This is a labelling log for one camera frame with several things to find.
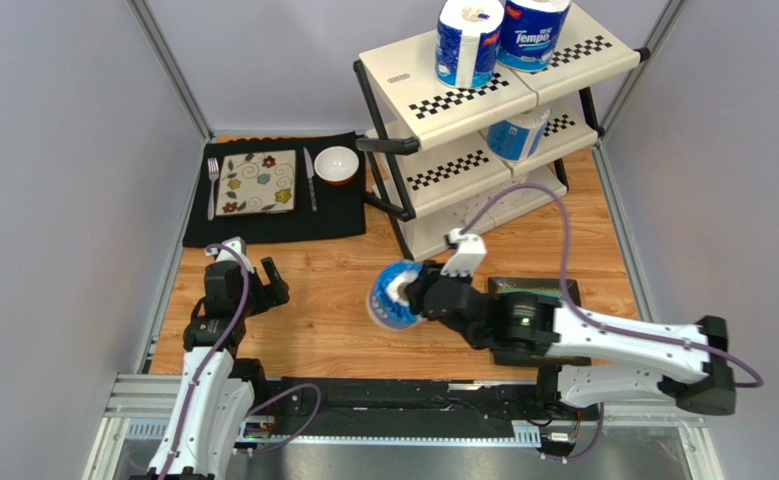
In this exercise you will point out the cream checkered three-tier shelf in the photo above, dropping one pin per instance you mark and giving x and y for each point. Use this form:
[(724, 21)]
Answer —
[(427, 149)]

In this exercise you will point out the blue paper roll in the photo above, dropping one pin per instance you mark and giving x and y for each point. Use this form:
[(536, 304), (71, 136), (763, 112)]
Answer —
[(387, 303)]

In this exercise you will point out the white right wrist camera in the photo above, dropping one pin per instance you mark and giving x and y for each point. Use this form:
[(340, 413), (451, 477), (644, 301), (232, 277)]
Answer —
[(469, 251)]

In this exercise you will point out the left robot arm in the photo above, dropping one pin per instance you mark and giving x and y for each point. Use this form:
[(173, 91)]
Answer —
[(217, 388)]

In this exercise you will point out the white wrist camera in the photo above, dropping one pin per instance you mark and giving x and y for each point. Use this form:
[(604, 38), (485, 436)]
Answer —
[(469, 251), (234, 249)]

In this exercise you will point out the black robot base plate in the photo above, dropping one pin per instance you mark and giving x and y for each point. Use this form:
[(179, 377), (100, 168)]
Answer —
[(416, 409)]

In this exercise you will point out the silver fork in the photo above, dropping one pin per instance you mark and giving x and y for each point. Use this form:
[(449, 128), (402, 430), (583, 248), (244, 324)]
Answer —
[(213, 176)]

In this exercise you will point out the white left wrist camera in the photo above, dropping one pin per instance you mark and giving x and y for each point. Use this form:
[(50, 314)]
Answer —
[(234, 249)]

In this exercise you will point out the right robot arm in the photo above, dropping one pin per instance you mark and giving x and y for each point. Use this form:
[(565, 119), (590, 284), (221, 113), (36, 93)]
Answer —
[(688, 364)]

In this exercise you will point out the white roll with blue band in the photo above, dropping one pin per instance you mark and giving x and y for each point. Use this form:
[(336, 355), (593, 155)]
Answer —
[(518, 137)]

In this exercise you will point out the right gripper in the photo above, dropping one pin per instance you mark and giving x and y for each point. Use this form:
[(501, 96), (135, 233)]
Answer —
[(423, 296)]

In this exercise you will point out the black cloth placemat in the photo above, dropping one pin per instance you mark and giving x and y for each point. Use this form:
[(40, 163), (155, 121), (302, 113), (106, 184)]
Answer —
[(340, 209)]

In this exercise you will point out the Tempo paper roll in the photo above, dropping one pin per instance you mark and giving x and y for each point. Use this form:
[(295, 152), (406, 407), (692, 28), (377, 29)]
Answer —
[(467, 41), (529, 33)]

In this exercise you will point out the silver table knife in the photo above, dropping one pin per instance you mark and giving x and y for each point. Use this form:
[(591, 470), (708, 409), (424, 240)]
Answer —
[(309, 168)]

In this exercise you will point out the green square glazed plate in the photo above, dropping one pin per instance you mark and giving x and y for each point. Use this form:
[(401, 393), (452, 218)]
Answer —
[(535, 286)]

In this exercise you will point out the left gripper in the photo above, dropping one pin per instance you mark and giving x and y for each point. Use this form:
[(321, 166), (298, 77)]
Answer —
[(273, 294)]

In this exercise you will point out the floral square plate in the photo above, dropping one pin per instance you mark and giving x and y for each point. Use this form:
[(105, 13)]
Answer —
[(257, 183)]

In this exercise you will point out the white and orange bowl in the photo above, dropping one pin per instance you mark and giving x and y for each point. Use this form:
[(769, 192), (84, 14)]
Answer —
[(336, 165)]

